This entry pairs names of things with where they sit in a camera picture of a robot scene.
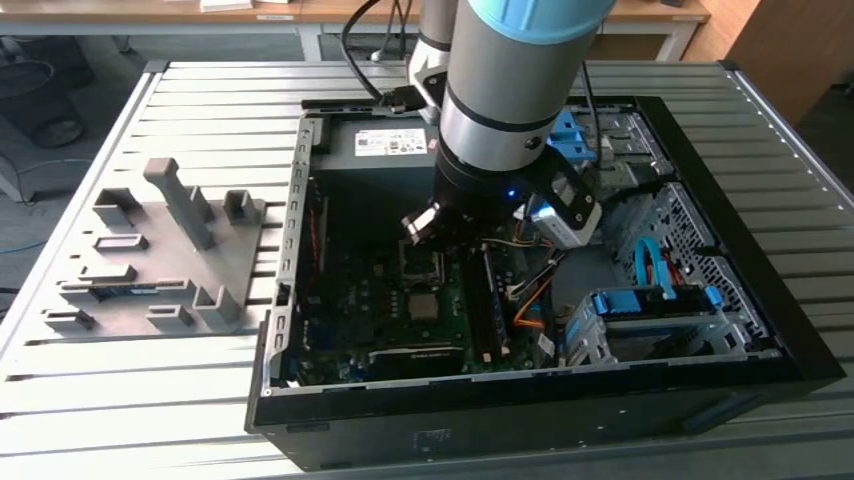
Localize black cable bundle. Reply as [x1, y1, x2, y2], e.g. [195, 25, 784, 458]
[510, 247, 573, 301]

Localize white box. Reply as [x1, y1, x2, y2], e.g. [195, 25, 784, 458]
[198, 0, 257, 14]

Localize wooden desk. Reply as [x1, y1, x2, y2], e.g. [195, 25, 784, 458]
[0, 0, 713, 64]

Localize silver square CPU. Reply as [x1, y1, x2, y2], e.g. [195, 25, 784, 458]
[407, 293, 442, 322]

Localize black PC case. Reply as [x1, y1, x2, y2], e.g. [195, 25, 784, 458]
[243, 94, 848, 474]

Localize grey parts rack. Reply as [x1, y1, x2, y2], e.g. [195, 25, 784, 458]
[40, 157, 273, 339]

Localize CPU socket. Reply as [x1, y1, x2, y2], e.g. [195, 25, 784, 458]
[403, 290, 449, 326]

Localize green Dell motherboard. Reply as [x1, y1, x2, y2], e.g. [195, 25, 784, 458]
[293, 189, 559, 386]

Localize wooden cabinet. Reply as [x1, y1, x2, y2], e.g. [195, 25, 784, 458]
[684, 0, 854, 129]

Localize hard disk in blue carrier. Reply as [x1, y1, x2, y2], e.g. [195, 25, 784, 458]
[591, 283, 728, 319]

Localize coloured wire bundle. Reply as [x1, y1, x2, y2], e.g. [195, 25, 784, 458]
[479, 235, 557, 251]

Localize orange cable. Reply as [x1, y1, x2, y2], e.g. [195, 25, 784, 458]
[513, 277, 557, 329]

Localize grey power supply unit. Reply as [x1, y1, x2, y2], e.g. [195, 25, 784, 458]
[313, 122, 443, 206]

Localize RAM stick blue label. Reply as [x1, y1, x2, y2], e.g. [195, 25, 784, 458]
[90, 282, 188, 299]

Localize black RAM slot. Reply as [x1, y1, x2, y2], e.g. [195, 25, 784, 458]
[465, 244, 494, 362]
[477, 244, 506, 359]

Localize blue data cable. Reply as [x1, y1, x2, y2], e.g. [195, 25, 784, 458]
[634, 234, 681, 301]

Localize black camera cable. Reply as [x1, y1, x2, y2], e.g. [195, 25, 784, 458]
[341, 0, 430, 117]
[578, 58, 613, 169]

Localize black cart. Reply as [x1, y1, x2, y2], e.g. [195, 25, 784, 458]
[0, 34, 96, 151]

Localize blue disk carrier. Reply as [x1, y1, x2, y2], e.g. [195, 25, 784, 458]
[550, 109, 595, 164]

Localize black NVIDIA graphics card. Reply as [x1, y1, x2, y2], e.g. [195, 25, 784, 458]
[365, 343, 469, 380]

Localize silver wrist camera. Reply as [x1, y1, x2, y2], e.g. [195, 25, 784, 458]
[525, 159, 603, 249]

